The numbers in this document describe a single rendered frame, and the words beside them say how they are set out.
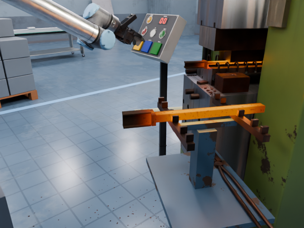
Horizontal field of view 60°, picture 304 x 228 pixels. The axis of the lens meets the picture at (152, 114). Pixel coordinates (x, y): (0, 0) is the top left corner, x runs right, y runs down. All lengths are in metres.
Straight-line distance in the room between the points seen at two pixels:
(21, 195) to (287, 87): 1.83
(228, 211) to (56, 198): 1.42
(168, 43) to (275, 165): 0.92
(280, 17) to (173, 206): 0.71
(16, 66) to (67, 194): 2.32
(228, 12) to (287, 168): 0.63
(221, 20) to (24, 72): 3.23
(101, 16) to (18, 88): 2.75
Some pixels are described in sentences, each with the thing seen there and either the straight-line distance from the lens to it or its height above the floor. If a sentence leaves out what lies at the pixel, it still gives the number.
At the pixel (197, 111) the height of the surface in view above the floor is 0.96.
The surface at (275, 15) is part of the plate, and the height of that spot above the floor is 1.22.
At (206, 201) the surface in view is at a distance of 0.88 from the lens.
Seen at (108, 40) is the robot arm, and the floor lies 1.11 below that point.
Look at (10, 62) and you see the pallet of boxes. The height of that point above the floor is 0.57.
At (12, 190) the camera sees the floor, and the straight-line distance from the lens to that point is 2.25.
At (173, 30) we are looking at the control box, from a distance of 1.64.
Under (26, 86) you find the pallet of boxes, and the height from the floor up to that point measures 0.21.
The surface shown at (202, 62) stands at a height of 1.01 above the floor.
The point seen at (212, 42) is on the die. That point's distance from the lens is 1.22.
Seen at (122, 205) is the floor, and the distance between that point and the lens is 1.90.
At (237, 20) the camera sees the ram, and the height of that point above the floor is 1.20.
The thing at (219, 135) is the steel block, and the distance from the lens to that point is 1.18.
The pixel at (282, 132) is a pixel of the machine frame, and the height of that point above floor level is 0.83.
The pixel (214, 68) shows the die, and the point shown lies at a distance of 1.23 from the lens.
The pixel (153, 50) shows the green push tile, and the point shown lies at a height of 1.00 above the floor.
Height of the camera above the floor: 1.26
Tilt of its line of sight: 23 degrees down
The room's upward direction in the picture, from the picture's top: straight up
